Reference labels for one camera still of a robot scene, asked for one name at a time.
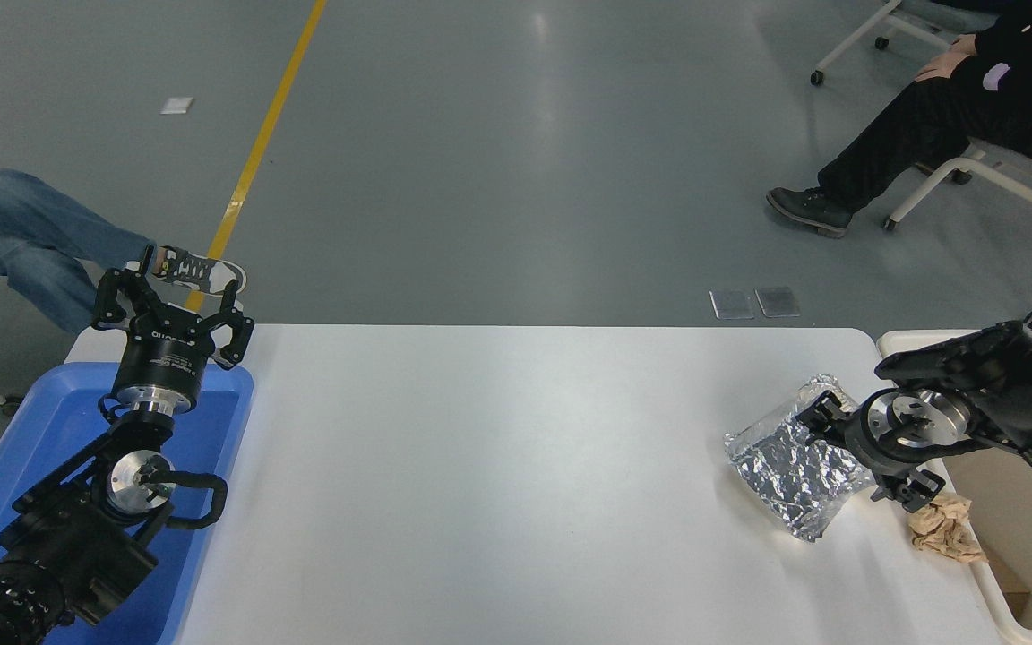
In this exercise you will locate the person's hand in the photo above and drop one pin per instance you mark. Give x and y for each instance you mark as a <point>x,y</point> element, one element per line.
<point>946,61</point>

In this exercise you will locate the metal floor plate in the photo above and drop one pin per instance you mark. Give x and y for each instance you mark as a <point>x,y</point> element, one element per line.
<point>778,302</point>
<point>732,305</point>

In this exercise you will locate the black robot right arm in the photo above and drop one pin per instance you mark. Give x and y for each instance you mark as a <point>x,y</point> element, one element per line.
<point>1018,385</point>

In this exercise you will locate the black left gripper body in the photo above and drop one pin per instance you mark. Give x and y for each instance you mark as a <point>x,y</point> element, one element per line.
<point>167,358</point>

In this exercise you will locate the silver foil plate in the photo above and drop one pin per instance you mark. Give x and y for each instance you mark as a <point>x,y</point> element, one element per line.
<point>785,475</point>

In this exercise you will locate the blue plastic tray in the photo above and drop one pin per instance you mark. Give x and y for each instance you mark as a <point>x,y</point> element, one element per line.
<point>211,448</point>

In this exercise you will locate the crumpled tan paper ball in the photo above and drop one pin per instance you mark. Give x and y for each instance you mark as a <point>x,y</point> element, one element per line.
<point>950,533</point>

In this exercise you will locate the person in blue trousers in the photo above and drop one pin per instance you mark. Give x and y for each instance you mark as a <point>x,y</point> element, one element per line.
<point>14,224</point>

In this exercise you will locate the person in black clothes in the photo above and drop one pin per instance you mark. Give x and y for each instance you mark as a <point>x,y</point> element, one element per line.
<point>928,134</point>

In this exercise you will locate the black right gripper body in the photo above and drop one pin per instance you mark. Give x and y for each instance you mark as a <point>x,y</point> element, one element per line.
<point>874,457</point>

